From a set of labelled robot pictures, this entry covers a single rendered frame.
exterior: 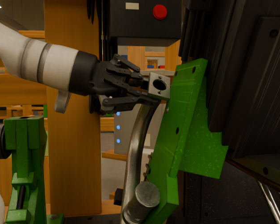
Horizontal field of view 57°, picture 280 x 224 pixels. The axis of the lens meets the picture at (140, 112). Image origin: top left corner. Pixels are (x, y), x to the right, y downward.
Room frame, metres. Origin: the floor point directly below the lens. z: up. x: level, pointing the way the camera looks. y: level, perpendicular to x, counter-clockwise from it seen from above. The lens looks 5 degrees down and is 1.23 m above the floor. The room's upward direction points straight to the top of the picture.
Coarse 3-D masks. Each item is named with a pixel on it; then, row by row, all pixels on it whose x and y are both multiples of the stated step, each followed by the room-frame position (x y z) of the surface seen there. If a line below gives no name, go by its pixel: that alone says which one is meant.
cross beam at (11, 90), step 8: (0, 80) 0.75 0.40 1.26; (8, 80) 0.75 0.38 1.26; (16, 80) 0.76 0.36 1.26; (24, 80) 0.76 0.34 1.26; (0, 88) 0.75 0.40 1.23; (8, 88) 0.75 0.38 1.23; (16, 88) 0.76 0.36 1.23; (24, 88) 0.76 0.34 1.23; (32, 88) 0.76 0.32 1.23; (40, 88) 0.77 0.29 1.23; (136, 88) 0.81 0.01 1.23; (0, 96) 0.75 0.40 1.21; (8, 96) 0.75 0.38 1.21; (16, 96) 0.76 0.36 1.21; (24, 96) 0.76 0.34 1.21; (32, 96) 0.76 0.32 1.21; (40, 96) 0.77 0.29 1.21; (0, 104) 0.75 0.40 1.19; (8, 104) 0.75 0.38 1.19; (16, 104) 0.76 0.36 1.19; (24, 104) 0.76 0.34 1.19; (32, 104) 0.76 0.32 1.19; (40, 104) 0.77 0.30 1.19
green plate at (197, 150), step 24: (192, 72) 0.37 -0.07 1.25; (192, 96) 0.35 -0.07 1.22; (168, 120) 0.42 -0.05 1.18; (192, 120) 0.37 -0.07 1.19; (168, 144) 0.38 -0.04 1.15; (192, 144) 0.37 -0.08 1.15; (216, 144) 0.37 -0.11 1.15; (168, 168) 0.35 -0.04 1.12; (192, 168) 0.37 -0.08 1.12; (216, 168) 0.37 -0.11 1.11
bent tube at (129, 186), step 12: (156, 84) 0.48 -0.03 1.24; (168, 84) 0.47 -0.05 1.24; (156, 96) 0.44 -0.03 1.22; (168, 96) 0.45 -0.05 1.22; (144, 108) 0.49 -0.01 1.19; (156, 108) 0.50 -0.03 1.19; (144, 120) 0.51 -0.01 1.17; (132, 132) 0.52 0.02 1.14; (144, 132) 0.52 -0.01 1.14; (132, 144) 0.51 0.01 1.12; (132, 156) 0.50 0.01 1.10; (132, 168) 0.48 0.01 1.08; (132, 180) 0.46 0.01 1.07; (132, 192) 0.44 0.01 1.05; (120, 216) 0.41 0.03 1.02
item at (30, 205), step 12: (12, 180) 0.51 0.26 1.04; (24, 180) 0.52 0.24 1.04; (36, 180) 0.55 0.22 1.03; (12, 192) 0.53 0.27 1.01; (24, 192) 0.51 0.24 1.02; (36, 192) 0.53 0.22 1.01; (12, 204) 0.51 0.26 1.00; (24, 204) 0.51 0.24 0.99; (36, 204) 0.52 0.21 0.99; (12, 216) 0.47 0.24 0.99; (24, 216) 0.47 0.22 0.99
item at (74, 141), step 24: (48, 0) 0.69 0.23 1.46; (72, 0) 0.69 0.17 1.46; (48, 24) 0.69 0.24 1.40; (72, 24) 0.69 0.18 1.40; (96, 24) 0.70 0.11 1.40; (96, 48) 0.70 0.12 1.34; (48, 96) 0.68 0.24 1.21; (72, 96) 0.69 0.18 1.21; (48, 120) 0.68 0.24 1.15; (72, 120) 0.69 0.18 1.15; (96, 120) 0.70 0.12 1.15; (48, 144) 0.68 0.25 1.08; (72, 144) 0.69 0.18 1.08; (96, 144) 0.70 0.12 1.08; (72, 168) 0.69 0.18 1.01; (96, 168) 0.70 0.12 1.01; (72, 192) 0.69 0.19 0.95; (96, 192) 0.70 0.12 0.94
